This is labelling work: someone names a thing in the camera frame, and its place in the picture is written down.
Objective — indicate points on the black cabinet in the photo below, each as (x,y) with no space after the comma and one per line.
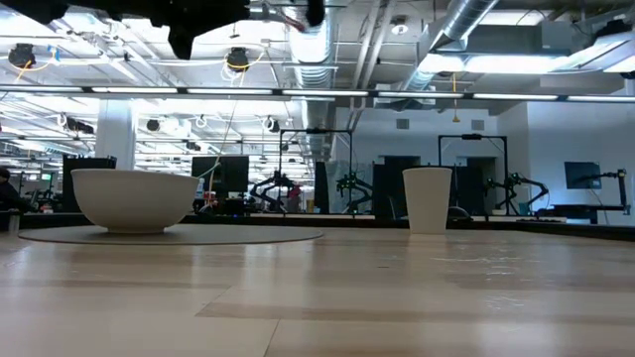
(392,188)

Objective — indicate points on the background black robot arms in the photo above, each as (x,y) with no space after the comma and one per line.
(278,179)
(516,179)

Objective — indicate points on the white building column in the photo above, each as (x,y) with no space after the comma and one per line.
(116,134)

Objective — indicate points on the person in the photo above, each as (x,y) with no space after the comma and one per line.
(7,196)

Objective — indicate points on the ceiling light strip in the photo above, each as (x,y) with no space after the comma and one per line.
(322,92)

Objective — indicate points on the background black station frame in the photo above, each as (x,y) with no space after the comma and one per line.
(315,131)
(471,136)

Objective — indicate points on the yellow hanging pendant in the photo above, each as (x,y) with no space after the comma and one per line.
(455,119)

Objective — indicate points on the wall mounted monitor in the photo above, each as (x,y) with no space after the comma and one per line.
(583,175)

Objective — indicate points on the white ribbed cup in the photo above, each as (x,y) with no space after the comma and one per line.
(426,198)

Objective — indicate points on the silver spiral air duct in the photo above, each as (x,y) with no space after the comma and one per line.
(312,54)
(466,17)

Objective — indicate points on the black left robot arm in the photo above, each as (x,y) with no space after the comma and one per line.
(35,7)

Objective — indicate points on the round grey placemat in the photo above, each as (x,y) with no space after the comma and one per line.
(248,234)

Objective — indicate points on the white ceramic bowl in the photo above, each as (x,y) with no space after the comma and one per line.
(134,198)

